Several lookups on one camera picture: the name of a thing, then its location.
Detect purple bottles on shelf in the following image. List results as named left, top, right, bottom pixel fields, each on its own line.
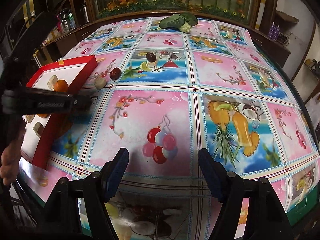
left=267, top=22, right=280, bottom=41

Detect green leafy vegetable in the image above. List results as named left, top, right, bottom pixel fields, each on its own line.
left=159, top=12, right=199, bottom=33

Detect large orange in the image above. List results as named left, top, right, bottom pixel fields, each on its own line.
left=54, top=80, right=68, bottom=93

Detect bottles on left counter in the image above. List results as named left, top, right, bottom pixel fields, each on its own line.
left=58, top=8, right=76, bottom=34

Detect red white tray box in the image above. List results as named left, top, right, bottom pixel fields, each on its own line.
left=21, top=56, right=97, bottom=169

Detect dark red date left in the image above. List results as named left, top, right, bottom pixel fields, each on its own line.
left=109, top=67, right=121, bottom=81

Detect dark red date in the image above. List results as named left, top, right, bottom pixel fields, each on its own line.
left=109, top=67, right=121, bottom=81
left=145, top=52, right=157, bottom=63

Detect person left hand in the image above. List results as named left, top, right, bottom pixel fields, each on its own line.
left=1, top=119, right=26, bottom=186

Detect beige cake cube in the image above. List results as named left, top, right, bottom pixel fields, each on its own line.
left=33, top=122, right=44, bottom=138

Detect beige cake chunk small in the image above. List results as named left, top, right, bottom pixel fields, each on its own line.
left=94, top=76, right=107, bottom=90

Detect medium orange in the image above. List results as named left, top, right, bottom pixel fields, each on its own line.
left=37, top=114, right=50, bottom=118

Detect dark red date far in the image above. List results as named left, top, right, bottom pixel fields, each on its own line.
left=145, top=52, right=157, bottom=63

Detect colourful fruit print tablecloth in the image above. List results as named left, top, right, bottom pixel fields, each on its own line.
left=20, top=17, right=319, bottom=239

